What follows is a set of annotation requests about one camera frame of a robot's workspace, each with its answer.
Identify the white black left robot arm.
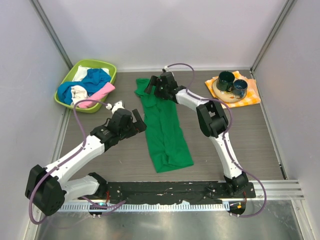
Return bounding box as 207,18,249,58
25,108,147,216

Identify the blue t shirt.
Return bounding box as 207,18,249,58
57,66,112,105

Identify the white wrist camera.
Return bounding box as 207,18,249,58
162,65,174,77
105,100,125,114

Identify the white t shirt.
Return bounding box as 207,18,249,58
70,85,89,106

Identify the pink t shirt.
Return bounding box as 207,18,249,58
77,82,116,109

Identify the dark green mug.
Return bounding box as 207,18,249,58
216,71,235,92

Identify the dark blue mug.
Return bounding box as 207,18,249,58
232,79,248,99

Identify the white slotted cable duct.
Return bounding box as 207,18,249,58
58,201,230,213

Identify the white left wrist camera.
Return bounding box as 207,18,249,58
105,100,125,114

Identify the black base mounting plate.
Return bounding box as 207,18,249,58
87,181,256,205

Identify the aluminium frame rail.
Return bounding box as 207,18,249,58
249,179,306,201

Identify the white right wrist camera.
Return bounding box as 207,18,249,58
162,65,174,77

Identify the green t shirt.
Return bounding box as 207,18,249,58
135,78,194,173

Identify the orange checkered cloth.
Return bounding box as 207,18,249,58
204,71,261,108

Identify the beige ceramic plate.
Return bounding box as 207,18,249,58
212,80,247,104

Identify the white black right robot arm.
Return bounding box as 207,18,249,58
144,71,249,198

